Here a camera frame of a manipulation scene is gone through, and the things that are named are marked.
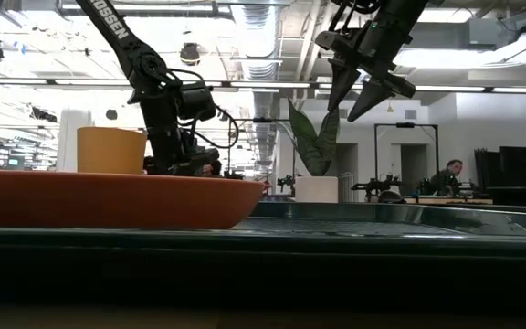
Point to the orange plate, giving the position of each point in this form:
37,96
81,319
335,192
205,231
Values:
108,201

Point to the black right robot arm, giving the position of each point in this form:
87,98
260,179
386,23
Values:
404,13

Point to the black monitors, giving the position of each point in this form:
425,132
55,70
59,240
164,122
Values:
514,166

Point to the silver ventilation duct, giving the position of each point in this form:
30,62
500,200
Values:
258,45

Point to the person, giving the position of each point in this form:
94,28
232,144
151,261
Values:
445,178

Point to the yellow cup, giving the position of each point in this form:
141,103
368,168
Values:
110,151

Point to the dark green tray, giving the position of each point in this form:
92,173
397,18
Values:
290,265

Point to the green snake plant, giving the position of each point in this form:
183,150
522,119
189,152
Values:
315,146

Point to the white plant pot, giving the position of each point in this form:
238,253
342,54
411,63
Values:
316,189

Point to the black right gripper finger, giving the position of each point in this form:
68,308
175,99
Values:
341,84
370,99

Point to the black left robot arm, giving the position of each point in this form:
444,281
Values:
139,59

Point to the small black background robot arm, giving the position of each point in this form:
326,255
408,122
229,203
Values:
375,185

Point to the black rectangular frame rig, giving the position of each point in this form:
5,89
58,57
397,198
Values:
375,151

